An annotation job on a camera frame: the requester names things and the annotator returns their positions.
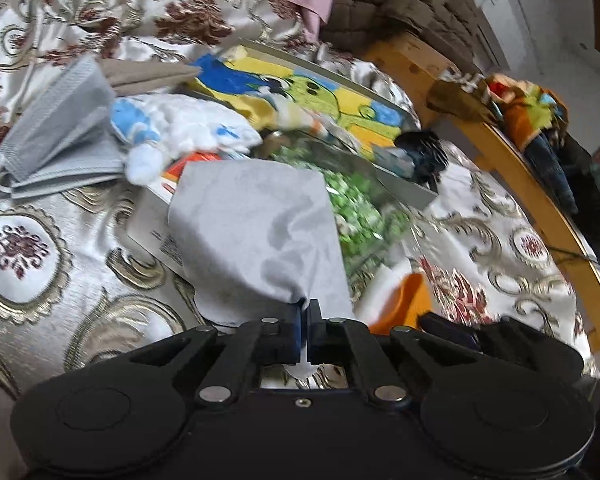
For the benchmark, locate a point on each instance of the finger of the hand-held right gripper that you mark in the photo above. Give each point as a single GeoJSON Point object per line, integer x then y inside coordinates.
{"type": "Point", "coordinates": [447, 329]}

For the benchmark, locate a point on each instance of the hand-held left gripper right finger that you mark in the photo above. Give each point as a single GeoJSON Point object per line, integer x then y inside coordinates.
{"type": "Point", "coordinates": [314, 332]}

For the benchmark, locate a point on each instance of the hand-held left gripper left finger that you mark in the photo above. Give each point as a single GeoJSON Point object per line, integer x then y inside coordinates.
{"type": "Point", "coordinates": [295, 332]}

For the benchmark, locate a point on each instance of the grey cloth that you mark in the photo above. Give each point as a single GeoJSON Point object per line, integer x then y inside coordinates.
{"type": "Point", "coordinates": [250, 225]}

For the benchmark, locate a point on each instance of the shallow grey box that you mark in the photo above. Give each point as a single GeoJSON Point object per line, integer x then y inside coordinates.
{"type": "Point", "coordinates": [410, 192]}

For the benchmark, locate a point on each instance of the navy dotted cloth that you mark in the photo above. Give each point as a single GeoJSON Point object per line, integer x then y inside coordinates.
{"type": "Point", "coordinates": [422, 157]}

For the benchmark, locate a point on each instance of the grey face mask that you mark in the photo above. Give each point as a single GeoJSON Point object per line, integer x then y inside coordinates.
{"type": "Point", "coordinates": [70, 172]}
{"type": "Point", "coordinates": [60, 110]}

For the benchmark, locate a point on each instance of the green patterned plastic bag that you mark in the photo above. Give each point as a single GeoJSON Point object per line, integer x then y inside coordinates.
{"type": "Point", "coordinates": [360, 210]}

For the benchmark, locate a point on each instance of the white box orange label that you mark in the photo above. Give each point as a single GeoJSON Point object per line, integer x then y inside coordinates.
{"type": "Point", "coordinates": [152, 225]}

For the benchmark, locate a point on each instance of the blue jeans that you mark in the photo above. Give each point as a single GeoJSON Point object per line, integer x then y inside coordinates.
{"type": "Point", "coordinates": [550, 170]}

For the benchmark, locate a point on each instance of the dark cloth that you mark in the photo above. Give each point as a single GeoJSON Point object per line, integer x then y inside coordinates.
{"type": "Point", "coordinates": [595, 195]}

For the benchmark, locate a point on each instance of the white blue plush toy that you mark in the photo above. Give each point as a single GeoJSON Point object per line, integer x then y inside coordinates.
{"type": "Point", "coordinates": [190, 125]}

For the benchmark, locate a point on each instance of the colourful clothes pile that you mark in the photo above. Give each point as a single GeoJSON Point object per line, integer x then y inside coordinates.
{"type": "Point", "coordinates": [530, 110]}

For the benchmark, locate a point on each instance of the floral satin blanket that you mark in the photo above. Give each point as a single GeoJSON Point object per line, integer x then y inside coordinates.
{"type": "Point", "coordinates": [55, 260]}

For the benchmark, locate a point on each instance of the beige folded cloth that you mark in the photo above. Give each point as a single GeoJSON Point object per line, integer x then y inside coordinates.
{"type": "Point", "coordinates": [145, 77]}

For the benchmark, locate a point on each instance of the white air conditioner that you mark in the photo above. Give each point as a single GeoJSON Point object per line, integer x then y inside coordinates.
{"type": "Point", "coordinates": [495, 20]}

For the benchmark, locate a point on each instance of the wooden bed frame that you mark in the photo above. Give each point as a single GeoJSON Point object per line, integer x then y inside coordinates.
{"type": "Point", "coordinates": [410, 65]}

